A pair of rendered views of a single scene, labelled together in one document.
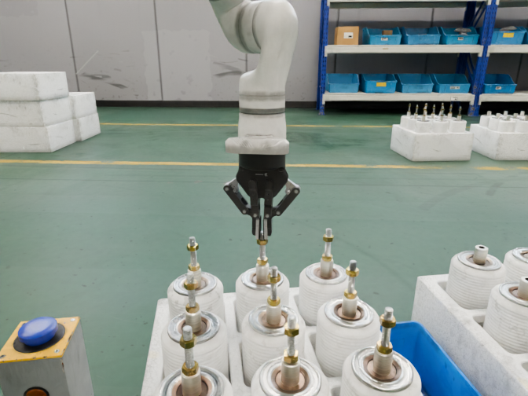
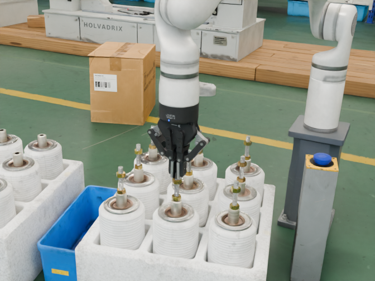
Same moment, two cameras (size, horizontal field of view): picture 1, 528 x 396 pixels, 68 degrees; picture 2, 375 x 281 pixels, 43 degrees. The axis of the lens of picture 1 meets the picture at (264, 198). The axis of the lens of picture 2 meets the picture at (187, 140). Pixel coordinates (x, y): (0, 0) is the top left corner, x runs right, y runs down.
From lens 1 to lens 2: 1.44 m
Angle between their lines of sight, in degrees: 133
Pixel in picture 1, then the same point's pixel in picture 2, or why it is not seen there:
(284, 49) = not seen: hidden behind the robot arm
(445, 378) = (62, 232)
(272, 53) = not seen: hidden behind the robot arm
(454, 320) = (39, 208)
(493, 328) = (38, 187)
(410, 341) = (44, 260)
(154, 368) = (265, 224)
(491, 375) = (61, 196)
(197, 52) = not seen: outside the picture
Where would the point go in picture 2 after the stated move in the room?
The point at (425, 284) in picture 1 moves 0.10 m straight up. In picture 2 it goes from (12, 230) to (6, 189)
